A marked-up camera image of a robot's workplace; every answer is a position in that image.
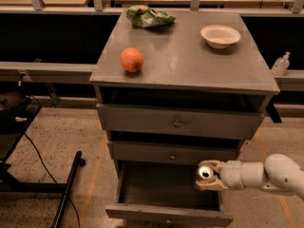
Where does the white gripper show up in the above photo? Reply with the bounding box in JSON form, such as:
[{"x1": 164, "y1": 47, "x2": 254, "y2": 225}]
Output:
[{"x1": 196, "y1": 160, "x2": 243, "y2": 191}]

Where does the orange soda can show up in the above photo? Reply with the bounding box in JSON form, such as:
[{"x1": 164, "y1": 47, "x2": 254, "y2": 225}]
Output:
[{"x1": 198, "y1": 165, "x2": 214, "y2": 181}]

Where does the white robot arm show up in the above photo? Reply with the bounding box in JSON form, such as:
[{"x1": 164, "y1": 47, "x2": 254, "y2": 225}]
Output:
[{"x1": 195, "y1": 154, "x2": 304, "y2": 200}]

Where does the grey bottom drawer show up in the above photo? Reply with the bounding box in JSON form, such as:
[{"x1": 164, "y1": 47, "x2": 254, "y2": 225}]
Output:
[{"x1": 105, "y1": 161, "x2": 233, "y2": 227}]

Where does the grey drawer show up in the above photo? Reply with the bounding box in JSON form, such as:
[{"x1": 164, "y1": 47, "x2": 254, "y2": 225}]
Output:
[
  {"x1": 105, "y1": 161, "x2": 233, "y2": 227},
  {"x1": 108, "y1": 141, "x2": 237, "y2": 165},
  {"x1": 97, "y1": 104, "x2": 263, "y2": 140}
]

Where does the grey top drawer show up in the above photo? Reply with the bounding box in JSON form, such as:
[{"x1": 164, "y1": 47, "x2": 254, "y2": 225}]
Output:
[{"x1": 97, "y1": 104, "x2": 263, "y2": 140}]

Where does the grey wooden drawer cabinet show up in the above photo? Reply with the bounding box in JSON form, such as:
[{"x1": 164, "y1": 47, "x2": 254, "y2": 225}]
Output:
[{"x1": 89, "y1": 9, "x2": 281, "y2": 182}]

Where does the grey middle drawer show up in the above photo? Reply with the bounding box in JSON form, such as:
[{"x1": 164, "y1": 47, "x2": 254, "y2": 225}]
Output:
[{"x1": 108, "y1": 141, "x2": 237, "y2": 165}]

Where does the black metal stand leg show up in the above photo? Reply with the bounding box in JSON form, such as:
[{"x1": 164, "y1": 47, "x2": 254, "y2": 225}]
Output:
[{"x1": 51, "y1": 151, "x2": 83, "y2": 228}]

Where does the white paper bowl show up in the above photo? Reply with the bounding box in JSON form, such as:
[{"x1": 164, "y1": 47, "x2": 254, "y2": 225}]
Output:
[{"x1": 200, "y1": 25, "x2": 241, "y2": 49}]

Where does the orange fruit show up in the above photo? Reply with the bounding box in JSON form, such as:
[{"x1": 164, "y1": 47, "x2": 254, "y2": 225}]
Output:
[{"x1": 120, "y1": 47, "x2": 143, "y2": 73}]

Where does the green chip bag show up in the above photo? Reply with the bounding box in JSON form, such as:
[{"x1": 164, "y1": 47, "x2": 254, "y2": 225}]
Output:
[{"x1": 126, "y1": 5, "x2": 176, "y2": 29}]

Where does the black cart with bag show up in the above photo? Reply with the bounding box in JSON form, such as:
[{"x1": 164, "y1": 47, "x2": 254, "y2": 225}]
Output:
[{"x1": 0, "y1": 91, "x2": 66, "y2": 193}]

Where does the black floor cable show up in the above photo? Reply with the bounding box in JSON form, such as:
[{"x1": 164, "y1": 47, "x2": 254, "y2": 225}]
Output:
[{"x1": 23, "y1": 132, "x2": 82, "y2": 228}]

